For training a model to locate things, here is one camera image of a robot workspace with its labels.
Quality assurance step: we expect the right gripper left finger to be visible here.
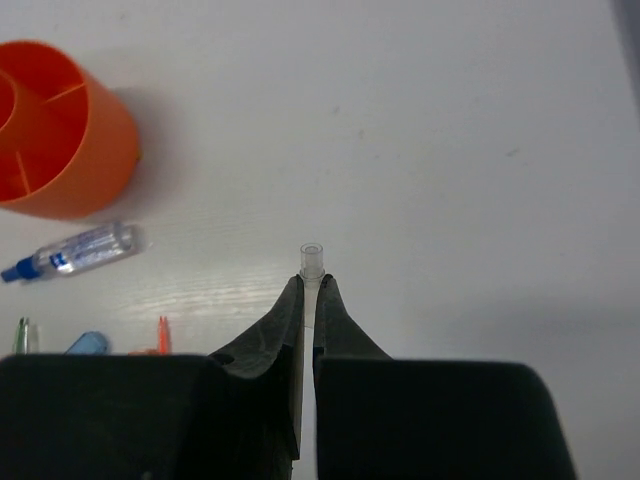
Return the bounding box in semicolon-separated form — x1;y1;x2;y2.
1;276;304;479

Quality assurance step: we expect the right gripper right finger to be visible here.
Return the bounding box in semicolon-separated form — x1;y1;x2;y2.
313;276;577;479

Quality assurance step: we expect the orange thin highlighter pen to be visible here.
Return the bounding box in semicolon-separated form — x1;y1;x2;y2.
157;316;170;354

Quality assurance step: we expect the orange translucent eraser case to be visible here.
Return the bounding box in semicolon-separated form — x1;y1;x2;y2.
128;348;158;356

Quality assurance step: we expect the clear bottle blue cap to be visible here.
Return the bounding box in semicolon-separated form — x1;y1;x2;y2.
1;222;143;283

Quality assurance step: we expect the clear pen cap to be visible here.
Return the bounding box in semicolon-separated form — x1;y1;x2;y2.
294;243;325;478

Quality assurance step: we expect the green thin highlighter pen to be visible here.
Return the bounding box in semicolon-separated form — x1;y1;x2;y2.
12;317;39;355

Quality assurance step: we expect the blue translucent eraser case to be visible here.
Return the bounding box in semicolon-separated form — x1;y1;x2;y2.
65;331;110;355

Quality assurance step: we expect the orange round compartment organizer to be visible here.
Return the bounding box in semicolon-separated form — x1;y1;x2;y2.
1;40;141;220

